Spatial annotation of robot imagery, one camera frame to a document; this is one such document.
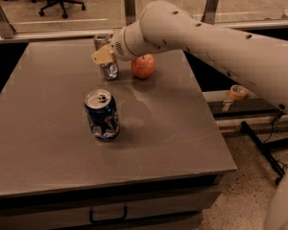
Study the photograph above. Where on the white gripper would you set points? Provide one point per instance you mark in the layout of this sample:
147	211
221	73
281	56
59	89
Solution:
119	45

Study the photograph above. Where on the silver redbull can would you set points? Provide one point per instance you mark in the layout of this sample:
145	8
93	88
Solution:
109	71

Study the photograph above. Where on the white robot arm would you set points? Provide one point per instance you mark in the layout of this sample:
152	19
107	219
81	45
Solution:
258	63

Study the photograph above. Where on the red apple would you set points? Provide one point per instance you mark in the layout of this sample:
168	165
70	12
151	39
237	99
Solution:
143	67

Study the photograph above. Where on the blue pepsi can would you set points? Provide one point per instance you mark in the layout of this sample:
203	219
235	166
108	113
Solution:
102	115

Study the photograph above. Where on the orange tape roll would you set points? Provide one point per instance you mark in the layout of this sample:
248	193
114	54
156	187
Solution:
238	92

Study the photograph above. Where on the black wheeled stand base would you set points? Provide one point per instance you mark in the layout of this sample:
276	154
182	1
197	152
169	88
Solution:
267	146

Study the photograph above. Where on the metal glass bracket middle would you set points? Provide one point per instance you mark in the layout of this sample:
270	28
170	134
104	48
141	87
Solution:
130	11

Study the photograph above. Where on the metal glass bracket right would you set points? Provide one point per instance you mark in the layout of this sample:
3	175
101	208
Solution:
210	11

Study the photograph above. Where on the black drawer handle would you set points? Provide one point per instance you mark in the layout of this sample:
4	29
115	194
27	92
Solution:
107	214

